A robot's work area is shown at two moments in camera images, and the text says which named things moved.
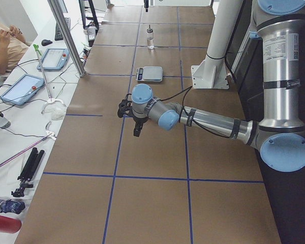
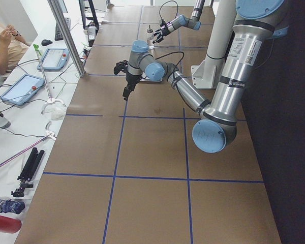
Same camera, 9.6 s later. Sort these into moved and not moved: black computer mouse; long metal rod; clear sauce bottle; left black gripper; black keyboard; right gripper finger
Moved: right gripper finger; left black gripper
Not moved: long metal rod; clear sauce bottle; black keyboard; black computer mouse
